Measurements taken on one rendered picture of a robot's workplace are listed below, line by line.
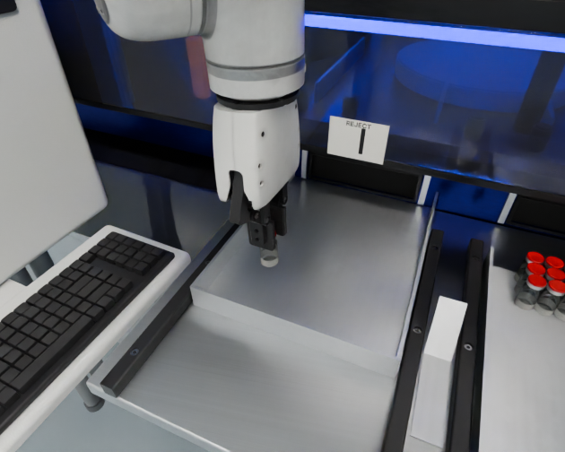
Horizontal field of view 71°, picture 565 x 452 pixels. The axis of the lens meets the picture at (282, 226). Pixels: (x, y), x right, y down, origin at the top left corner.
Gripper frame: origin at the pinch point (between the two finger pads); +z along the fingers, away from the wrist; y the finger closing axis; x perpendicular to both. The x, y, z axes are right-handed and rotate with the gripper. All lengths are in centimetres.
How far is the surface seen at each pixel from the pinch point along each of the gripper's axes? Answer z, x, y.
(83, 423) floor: 98, -69, 6
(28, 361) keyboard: 16.5, -25.6, 19.3
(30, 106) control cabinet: -6.1, -43.1, -4.8
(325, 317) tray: 12.3, 7.6, 0.0
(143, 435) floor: 98, -50, 0
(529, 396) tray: 13.2, 30.6, 0.2
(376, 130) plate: -3.7, 6.3, -21.0
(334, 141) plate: -1.1, 0.3, -20.7
